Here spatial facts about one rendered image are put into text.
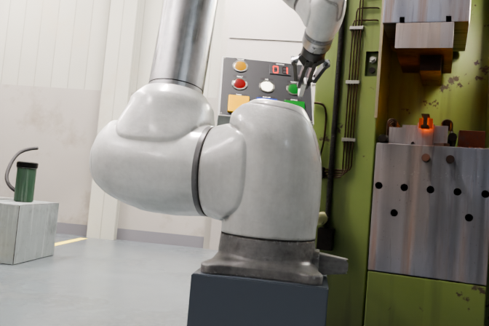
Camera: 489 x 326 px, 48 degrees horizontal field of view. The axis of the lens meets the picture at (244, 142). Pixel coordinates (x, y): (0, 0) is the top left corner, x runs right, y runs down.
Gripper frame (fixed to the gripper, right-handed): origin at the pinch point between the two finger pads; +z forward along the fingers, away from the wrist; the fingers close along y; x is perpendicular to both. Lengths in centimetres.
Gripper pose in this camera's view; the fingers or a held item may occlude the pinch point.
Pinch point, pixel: (302, 87)
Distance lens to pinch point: 185.0
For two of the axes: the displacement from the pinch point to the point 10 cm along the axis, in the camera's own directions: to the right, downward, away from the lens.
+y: 9.9, 0.9, 0.8
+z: -1.2, 5.5, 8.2
